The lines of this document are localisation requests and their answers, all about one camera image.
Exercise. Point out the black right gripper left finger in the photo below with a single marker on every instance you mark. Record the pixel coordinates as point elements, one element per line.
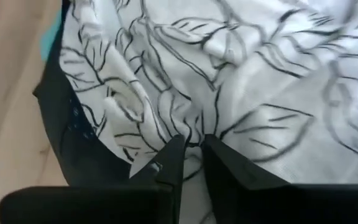
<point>89,205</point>

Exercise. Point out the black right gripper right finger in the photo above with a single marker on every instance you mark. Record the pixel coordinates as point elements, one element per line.
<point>275,205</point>

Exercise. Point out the dark blue patterned garment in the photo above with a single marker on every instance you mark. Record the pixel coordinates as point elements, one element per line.
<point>73,140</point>

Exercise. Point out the grey white garment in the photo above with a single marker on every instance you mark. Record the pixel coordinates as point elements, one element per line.
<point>244,77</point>

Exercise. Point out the turquoise shorts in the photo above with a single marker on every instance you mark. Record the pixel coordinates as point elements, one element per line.
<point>50,40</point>

